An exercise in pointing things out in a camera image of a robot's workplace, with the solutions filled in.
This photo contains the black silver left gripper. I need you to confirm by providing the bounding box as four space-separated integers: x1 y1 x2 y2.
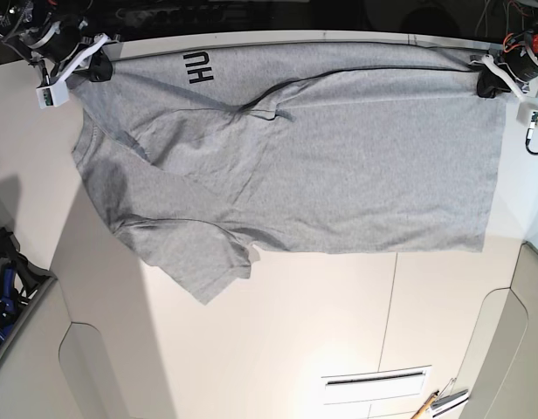
471 38 538 100

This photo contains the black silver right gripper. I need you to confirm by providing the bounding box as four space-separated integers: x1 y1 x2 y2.
28 17 114 83

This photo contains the grey T-shirt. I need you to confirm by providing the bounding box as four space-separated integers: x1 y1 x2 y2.
68 43 507 303

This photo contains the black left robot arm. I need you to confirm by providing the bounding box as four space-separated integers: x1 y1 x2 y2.
470 1 538 99

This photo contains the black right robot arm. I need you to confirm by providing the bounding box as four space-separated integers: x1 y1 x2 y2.
0 0 121 86

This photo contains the blue black equipment pile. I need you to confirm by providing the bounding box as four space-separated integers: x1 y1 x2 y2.
0 227 54 344

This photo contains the white vent plate with slot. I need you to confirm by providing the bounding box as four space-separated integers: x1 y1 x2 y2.
321 366 432 405

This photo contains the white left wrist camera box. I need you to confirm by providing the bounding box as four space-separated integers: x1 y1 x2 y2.
516 100 538 129

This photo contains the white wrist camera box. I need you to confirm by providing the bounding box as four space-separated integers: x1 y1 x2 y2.
516 100 538 129
36 83 69 109

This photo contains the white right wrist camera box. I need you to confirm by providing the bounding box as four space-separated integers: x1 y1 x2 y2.
36 83 69 109

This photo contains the wooden handled tool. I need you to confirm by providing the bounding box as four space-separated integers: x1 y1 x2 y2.
411 391 439 419

